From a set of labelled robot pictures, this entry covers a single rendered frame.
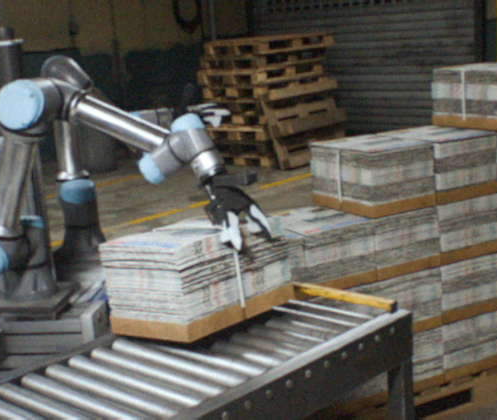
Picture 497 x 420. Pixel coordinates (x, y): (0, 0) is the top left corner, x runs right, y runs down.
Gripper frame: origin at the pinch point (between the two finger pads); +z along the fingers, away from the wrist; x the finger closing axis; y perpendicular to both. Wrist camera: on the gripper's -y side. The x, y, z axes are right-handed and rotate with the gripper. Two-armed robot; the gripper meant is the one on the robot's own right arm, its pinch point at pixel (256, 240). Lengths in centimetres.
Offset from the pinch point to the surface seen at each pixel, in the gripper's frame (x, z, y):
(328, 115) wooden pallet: -612, -213, 432
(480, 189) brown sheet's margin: -149, 1, 34
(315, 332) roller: -9.6, 24.7, 7.2
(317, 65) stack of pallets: -638, -274, 431
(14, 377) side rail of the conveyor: 51, 2, 37
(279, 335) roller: -3.1, 21.2, 12.0
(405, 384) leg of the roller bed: -29, 46, 7
